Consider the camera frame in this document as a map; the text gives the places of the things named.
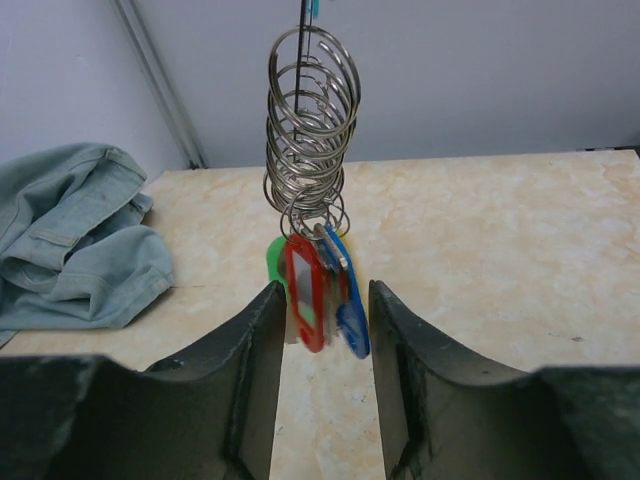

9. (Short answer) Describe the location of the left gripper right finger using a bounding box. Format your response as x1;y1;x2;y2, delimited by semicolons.
369;281;639;479

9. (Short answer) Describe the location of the light blue denim cloth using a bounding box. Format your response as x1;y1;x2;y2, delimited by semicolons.
1;143;174;343

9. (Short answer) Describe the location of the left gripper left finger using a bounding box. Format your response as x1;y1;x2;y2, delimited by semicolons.
1;282;286;479

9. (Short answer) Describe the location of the keyring chain with keys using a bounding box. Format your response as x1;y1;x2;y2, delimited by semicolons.
261;0;372;360

